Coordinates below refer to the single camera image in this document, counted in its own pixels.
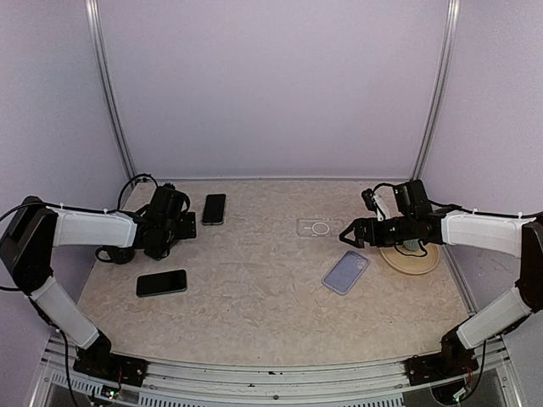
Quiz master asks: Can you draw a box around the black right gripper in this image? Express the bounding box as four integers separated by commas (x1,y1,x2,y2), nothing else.
340,213,416,248

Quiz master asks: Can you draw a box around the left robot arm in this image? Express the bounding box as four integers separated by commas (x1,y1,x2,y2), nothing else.
1,183,197,377

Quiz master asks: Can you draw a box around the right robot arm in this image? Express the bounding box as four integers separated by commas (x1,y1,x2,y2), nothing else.
339,180,542,376

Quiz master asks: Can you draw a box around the lavender phone case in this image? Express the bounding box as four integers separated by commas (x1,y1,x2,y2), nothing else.
322,251,370,296

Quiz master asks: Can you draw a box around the clear case upper horizontal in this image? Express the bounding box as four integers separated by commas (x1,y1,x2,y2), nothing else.
296,219,345,238

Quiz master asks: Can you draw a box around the light blue cup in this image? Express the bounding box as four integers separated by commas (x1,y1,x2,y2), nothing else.
403,239,420,253

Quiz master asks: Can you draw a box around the beige round plate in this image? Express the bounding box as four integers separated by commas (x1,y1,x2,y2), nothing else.
379,243,439,276

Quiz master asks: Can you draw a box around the dark green mug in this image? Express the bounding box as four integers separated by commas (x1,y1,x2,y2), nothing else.
95,246,135,265

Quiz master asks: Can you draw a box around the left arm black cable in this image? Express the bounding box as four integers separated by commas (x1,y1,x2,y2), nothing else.
0,172,162,293

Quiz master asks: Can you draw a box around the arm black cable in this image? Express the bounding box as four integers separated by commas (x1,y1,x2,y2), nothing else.
372,181,543,259
0,172,162,293

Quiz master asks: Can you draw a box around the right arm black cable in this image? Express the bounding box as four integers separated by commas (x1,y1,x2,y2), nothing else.
372,181,543,259

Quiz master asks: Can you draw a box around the front aluminium rail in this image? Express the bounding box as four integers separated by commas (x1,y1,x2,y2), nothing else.
29,334,523,407

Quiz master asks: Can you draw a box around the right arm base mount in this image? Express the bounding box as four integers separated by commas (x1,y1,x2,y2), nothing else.
404,330,479,386

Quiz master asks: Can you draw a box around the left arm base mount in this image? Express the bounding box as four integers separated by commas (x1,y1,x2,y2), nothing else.
73,330,148,387

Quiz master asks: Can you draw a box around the left aluminium frame post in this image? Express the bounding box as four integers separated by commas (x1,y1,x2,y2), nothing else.
85,0,136,179

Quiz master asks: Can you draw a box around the aluminium frame post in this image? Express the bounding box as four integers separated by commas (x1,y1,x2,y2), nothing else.
411,0,461,180
85,0,136,179

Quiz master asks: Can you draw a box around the right aluminium frame post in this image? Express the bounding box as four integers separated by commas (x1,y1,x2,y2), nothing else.
411,0,461,180

